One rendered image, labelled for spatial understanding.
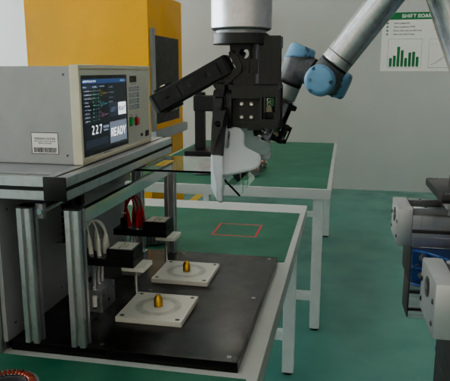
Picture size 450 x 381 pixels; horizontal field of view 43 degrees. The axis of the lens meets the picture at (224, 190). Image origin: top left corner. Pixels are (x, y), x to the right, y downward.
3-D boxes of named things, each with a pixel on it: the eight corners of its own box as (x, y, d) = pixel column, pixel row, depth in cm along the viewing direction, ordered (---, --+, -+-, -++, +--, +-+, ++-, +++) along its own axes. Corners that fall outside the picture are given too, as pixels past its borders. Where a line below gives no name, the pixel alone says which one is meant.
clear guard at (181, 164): (255, 178, 164) (255, 158, 163) (240, 196, 141) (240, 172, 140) (146, 175, 171) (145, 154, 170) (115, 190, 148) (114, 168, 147)
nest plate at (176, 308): (198, 301, 137) (198, 295, 137) (181, 327, 123) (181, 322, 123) (138, 295, 140) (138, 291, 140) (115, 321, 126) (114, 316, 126)
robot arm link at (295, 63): (317, 51, 152) (287, 38, 154) (299, 90, 155) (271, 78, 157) (321, 53, 159) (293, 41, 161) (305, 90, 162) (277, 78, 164)
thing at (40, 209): (147, 168, 171) (147, 157, 171) (41, 219, 112) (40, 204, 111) (142, 167, 172) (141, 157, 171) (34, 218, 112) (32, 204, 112)
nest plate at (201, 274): (219, 267, 161) (219, 263, 160) (207, 286, 146) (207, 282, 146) (168, 264, 164) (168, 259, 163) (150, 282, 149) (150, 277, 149)
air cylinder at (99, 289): (116, 300, 138) (114, 278, 137) (103, 313, 131) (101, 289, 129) (95, 298, 139) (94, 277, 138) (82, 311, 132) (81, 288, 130)
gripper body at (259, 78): (277, 134, 70) (279, 31, 67) (207, 133, 71) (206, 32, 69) (282, 128, 77) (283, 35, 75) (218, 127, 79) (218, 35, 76)
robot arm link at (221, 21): (205, -6, 68) (218, 2, 76) (205, 34, 69) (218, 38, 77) (268, -8, 67) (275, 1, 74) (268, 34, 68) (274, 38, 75)
